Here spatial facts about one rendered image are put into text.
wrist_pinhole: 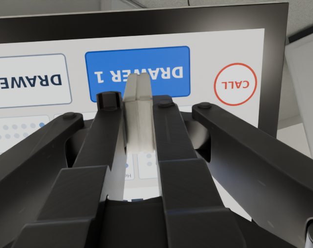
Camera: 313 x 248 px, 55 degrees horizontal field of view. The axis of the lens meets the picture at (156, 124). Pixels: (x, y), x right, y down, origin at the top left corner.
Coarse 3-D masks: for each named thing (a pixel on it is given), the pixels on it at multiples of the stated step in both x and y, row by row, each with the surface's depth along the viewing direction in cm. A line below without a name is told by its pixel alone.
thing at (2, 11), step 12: (0, 0) 39; (12, 0) 39; (24, 0) 39; (36, 0) 39; (48, 0) 39; (60, 0) 39; (72, 0) 39; (84, 0) 39; (96, 0) 39; (108, 0) 48; (0, 12) 38; (12, 12) 38; (24, 12) 39; (36, 12) 39; (48, 12) 39; (60, 12) 39
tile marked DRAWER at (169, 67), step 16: (128, 48) 26; (144, 48) 26; (160, 48) 26; (176, 48) 26; (96, 64) 27; (112, 64) 27; (128, 64) 27; (144, 64) 27; (160, 64) 27; (176, 64) 27; (96, 80) 27; (112, 80) 27; (160, 80) 27; (176, 80) 27; (176, 96) 28
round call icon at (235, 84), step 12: (252, 60) 27; (216, 72) 27; (228, 72) 27; (240, 72) 27; (252, 72) 28; (216, 84) 28; (228, 84) 28; (240, 84) 28; (252, 84) 28; (216, 96) 28; (228, 96) 28; (240, 96) 28; (252, 96) 28
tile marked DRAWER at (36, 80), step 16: (0, 64) 26; (16, 64) 26; (32, 64) 26; (48, 64) 26; (64, 64) 26; (0, 80) 27; (16, 80) 27; (32, 80) 27; (48, 80) 27; (64, 80) 27; (0, 96) 27; (16, 96) 27; (32, 96) 27; (48, 96) 27; (64, 96) 27
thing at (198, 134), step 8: (152, 96) 18; (160, 96) 18; (168, 96) 18; (184, 112) 15; (184, 120) 14; (192, 120) 14; (192, 128) 14; (200, 128) 13; (192, 136) 14; (200, 136) 14; (208, 136) 14; (200, 144) 14; (208, 144) 14
